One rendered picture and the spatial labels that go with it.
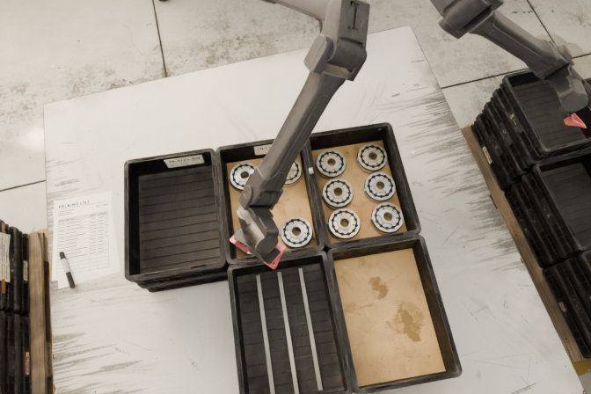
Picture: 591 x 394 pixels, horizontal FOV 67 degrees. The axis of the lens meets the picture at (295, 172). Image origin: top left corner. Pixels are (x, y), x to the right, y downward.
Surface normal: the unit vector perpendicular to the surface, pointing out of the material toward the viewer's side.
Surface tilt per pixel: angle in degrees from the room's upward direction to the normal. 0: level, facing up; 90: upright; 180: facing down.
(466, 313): 0
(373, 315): 0
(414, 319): 0
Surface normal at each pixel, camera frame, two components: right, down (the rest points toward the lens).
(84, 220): -0.01, -0.41
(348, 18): 0.61, 0.10
